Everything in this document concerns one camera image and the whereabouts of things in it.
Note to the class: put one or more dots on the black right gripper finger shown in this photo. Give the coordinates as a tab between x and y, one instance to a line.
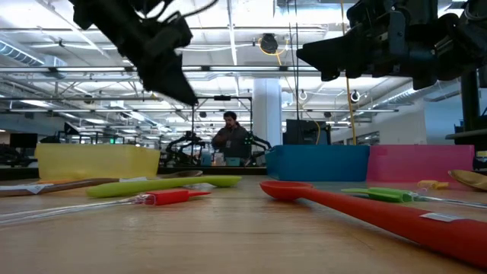
335	55

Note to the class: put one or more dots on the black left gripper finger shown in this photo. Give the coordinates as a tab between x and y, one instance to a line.
167	80

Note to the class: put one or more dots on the green silicone spoon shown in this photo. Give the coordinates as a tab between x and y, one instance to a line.
152	185

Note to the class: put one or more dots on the brown wooden spoon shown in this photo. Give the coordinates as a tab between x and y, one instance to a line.
76	185

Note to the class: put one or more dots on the gold metal spoon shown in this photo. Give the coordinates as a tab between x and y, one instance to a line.
470	179

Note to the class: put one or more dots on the red silicone spoon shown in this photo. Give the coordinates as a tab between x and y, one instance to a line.
361	213

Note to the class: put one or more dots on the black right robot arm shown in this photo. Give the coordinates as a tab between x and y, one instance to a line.
472	38

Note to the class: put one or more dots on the black background robot arm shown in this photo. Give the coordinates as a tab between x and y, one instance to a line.
260	144
186	142

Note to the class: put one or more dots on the black background monitor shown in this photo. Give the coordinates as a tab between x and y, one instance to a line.
23	141
306	132

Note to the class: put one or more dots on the person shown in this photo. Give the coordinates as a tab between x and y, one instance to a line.
230	139

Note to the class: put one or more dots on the white building column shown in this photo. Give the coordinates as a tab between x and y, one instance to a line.
267	114

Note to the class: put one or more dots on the monitor on black stand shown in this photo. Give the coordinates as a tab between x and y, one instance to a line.
471	106

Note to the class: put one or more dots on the yellow plastic bin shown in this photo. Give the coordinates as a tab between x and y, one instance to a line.
99	161

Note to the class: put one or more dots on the blue plastic bin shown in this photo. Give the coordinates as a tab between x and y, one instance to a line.
317	161

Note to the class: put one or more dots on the grey desk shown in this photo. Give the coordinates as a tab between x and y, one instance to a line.
468	135

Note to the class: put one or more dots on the pink plastic bin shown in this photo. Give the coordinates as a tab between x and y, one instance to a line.
418	163

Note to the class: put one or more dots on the black background station frame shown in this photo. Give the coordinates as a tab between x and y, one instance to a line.
193	114

